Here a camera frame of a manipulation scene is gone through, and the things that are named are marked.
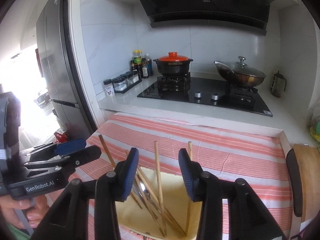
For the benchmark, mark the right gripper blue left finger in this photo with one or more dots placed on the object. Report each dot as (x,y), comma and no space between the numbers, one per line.
(126,171)

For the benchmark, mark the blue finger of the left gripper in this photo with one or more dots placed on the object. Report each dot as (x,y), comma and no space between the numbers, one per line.
(69,147)
(81,157)

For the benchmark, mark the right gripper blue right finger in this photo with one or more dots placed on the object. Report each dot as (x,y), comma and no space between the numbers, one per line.
(191,173)

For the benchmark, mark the green sleeve forearm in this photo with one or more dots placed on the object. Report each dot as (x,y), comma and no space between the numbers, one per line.
(18,234)

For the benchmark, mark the wooden chopstick in holder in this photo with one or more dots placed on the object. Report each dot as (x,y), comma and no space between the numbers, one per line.
(155,201)
(140,189)

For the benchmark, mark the metal spoon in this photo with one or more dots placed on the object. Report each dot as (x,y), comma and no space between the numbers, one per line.
(148,196)

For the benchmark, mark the cream utensil holder box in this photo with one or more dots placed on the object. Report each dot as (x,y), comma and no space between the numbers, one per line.
(178,219)

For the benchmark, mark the pink striped table cloth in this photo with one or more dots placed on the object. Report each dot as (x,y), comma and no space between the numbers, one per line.
(227,154)

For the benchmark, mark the white spice jar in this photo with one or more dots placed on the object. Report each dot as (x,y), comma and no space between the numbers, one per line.
(109,88)

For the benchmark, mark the black gas stove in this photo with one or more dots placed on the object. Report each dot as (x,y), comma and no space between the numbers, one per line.
(207,92)

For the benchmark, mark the wok with glass lid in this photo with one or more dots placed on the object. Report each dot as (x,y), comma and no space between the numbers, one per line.
(239,73)

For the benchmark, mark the black clay pot red lid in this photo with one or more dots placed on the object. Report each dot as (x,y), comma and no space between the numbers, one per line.
(173,64)

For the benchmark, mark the grey refrigerator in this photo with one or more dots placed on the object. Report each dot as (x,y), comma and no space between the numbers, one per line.
(59,70)

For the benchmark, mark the sauce bottles group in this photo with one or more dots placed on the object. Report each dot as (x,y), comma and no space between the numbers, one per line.
(141,64)

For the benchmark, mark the wooden cutting board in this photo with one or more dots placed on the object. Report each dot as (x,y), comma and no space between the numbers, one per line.
(303,167)

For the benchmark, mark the dark glass kettle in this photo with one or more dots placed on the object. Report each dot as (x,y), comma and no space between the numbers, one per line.
(278,86)

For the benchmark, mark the plastic bag with sponges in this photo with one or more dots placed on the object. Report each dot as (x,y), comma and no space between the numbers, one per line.
(314,128)

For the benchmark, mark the black range hood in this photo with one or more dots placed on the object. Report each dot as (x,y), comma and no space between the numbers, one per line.
(247,15)

